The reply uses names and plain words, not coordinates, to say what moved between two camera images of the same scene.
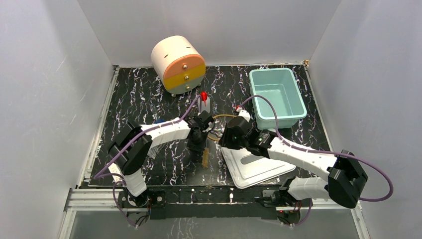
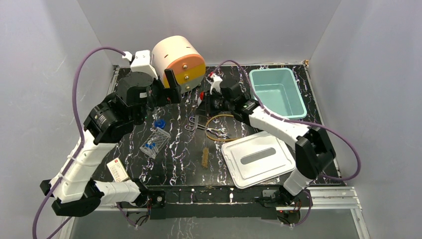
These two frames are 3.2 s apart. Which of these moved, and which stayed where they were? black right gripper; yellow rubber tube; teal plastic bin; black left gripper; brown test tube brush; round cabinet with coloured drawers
Moved: black left gripper; black right gripper
Stayed: yellow rubber tube; round cabinet with coloured drawers; brown test tube brush; teal plastic bin
